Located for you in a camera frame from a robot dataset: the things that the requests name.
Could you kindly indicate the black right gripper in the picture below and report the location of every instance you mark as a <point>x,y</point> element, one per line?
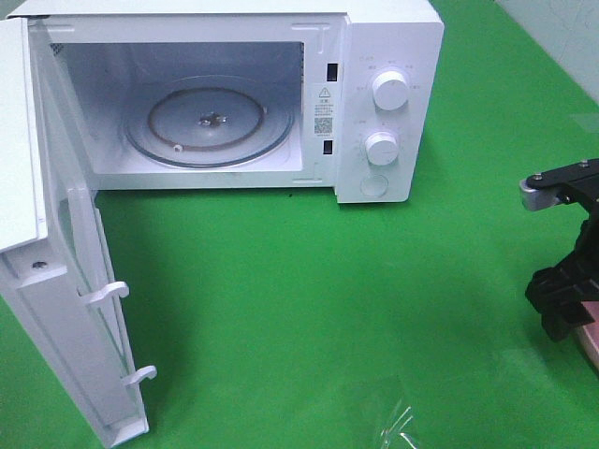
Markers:
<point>558,293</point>

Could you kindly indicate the pink round plate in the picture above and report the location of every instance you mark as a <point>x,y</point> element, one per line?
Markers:
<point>588,335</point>

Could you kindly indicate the round white door button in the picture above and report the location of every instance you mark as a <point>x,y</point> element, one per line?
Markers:
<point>374,185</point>

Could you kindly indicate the white microwave door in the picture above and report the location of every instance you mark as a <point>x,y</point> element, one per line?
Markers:
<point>56,273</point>

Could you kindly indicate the clear tape strip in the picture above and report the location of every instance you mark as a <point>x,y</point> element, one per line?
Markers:
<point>395,433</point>

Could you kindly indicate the lower white microwave knob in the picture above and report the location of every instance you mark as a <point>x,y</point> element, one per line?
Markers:
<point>382,148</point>

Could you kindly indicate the white microwave knob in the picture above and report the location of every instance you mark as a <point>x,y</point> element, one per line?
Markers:
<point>390,90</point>
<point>382,148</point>

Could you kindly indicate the upper white microwave knob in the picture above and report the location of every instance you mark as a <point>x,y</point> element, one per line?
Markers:
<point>390,90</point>

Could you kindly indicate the white microwave oven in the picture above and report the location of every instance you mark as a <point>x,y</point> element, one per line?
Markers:
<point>330,51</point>

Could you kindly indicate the glass microwave turntable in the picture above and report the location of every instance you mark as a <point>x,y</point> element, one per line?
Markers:
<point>210,121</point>

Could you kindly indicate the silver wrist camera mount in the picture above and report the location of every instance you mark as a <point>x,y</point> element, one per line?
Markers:
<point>552,187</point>

